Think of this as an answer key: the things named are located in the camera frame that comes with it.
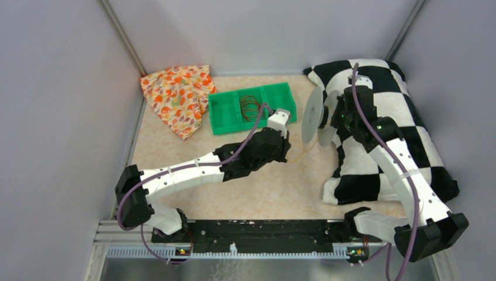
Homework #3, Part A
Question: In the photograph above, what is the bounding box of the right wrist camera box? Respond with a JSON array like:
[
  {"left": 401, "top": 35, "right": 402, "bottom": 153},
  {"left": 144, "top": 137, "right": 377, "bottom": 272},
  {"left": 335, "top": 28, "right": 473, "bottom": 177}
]
[{"left": 349, "top": 75, "right": 373, "bottom": 90}]

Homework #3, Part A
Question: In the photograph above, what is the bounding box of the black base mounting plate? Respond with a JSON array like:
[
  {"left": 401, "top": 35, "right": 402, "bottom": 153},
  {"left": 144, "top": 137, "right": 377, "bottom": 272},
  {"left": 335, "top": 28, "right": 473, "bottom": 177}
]
[{"left": 150, "top": 219, "right": 384, "bottom": 256}]

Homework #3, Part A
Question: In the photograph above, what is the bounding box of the black white checkered pillow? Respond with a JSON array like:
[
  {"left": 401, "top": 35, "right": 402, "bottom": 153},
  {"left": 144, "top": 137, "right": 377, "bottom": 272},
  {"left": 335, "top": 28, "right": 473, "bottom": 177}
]
[{"left": 303, "top": 59, "right": 460, "bottom": 205}]

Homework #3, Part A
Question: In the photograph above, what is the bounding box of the white perforated cable spool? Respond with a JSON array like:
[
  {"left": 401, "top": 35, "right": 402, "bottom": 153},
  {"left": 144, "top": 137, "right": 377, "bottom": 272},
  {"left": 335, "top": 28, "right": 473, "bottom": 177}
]
[{"left": 301, "top": 87, "right": 340, "bottom": 147}]

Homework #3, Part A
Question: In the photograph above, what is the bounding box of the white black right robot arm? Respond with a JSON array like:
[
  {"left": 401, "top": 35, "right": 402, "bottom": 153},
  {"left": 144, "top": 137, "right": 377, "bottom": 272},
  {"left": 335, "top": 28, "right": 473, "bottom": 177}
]
[{"left": 331, "top": 85, "right": 469, "bottom": 262}]

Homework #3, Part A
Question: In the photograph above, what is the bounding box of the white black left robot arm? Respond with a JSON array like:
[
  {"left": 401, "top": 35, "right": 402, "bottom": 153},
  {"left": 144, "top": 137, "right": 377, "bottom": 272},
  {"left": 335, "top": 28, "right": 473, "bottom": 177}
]
[{"left": 115, "top": 127, "right": 291, "bottom": 242}]

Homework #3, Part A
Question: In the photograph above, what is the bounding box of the orange floral cloth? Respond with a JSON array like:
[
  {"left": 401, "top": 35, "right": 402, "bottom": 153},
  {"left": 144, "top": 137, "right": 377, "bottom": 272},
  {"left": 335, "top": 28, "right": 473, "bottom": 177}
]
[{"left": 140, "top": 65, "right": 217, "bottom": 140}]

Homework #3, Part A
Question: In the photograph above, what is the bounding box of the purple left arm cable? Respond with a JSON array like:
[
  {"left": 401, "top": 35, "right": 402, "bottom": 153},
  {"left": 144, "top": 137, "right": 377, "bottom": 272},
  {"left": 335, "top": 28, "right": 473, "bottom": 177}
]
[{"left": 116, "top": 102, "right": 274, "bottom": 266}]

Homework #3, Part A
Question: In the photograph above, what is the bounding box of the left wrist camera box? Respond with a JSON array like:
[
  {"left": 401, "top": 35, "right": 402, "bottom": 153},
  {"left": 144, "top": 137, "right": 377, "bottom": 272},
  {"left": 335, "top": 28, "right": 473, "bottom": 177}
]
[{"left": 267, "top": 108, "right": 291, "bottom": 139}]

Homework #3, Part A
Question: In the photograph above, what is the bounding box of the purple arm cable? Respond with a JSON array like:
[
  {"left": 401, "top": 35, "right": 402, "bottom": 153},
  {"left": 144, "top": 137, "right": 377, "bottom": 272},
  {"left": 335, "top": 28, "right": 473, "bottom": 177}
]
[
  {"left": 350, "top": 63, "right": 421, "bottom": 281},
  {"left": 116, "top": 102, "right": 274, "bottom": 266}
]

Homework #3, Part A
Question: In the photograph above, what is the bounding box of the aluminium front rail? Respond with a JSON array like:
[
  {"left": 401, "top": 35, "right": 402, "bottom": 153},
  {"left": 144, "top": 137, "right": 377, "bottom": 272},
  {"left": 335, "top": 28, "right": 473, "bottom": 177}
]
[{"left": 82, "top": 219, "right": 458, "bottom": 281}]

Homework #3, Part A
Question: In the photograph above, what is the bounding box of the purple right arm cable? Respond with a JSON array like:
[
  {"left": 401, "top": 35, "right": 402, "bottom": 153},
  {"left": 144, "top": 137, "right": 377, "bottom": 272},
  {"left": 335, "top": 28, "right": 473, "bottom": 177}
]
[{"left": 350, "top": 63, "right": 421, "bottom": 281}]

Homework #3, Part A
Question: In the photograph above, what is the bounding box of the green plastic divided bin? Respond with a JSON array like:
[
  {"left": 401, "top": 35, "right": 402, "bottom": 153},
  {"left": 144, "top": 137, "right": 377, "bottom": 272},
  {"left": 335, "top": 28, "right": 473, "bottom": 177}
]
[{"left": 208, "top": 83, "right": 297, "bottom": 135}]

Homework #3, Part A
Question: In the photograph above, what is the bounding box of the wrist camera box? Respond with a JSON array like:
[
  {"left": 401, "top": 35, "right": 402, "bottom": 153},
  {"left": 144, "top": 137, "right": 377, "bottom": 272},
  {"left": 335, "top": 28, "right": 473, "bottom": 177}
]
[
  {"left": 349, "top": 75, "right": 373, "bottom": 90},
  {"left": 267, "top": 108, "right": 291, "bottom": 139}
]

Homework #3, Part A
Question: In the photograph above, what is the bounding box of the red wire coil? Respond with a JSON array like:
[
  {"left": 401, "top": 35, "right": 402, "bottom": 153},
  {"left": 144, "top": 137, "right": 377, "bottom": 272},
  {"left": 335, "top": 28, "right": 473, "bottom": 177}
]
[{"left": 239, "top": 95, "right": 266, "bottom": 122}]

